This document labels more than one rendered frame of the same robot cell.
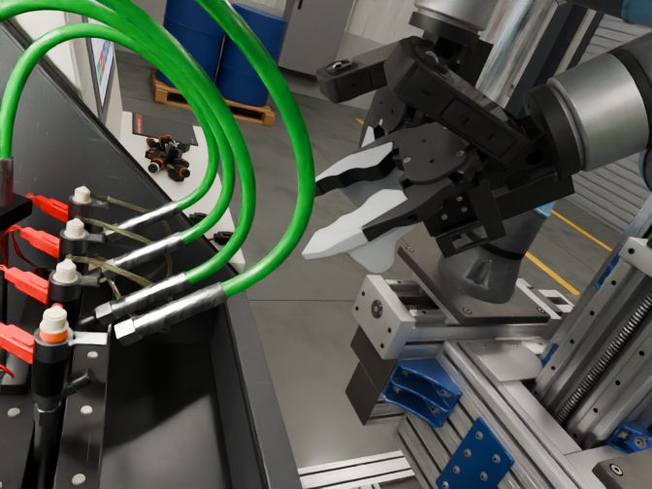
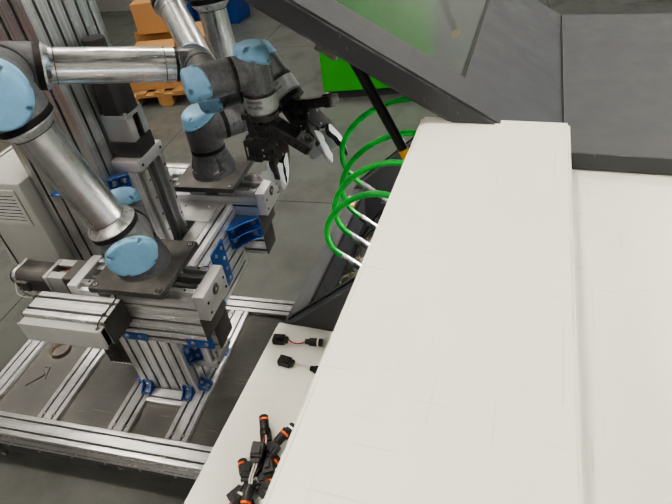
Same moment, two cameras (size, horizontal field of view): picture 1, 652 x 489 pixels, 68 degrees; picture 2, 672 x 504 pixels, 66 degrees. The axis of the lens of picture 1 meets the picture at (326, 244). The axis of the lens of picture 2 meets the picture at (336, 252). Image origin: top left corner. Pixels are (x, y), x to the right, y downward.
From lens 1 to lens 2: 157 cm
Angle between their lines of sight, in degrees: 99
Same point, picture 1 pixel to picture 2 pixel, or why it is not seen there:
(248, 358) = (316, 277)
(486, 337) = not seen: hidden behind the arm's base
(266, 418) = (327, 254)
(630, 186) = not seen: outside the picture
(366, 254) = (333, 144)
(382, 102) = (279, 149)
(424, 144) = (315, 119)
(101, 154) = not seen: hidden behind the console
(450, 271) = (167, 258)
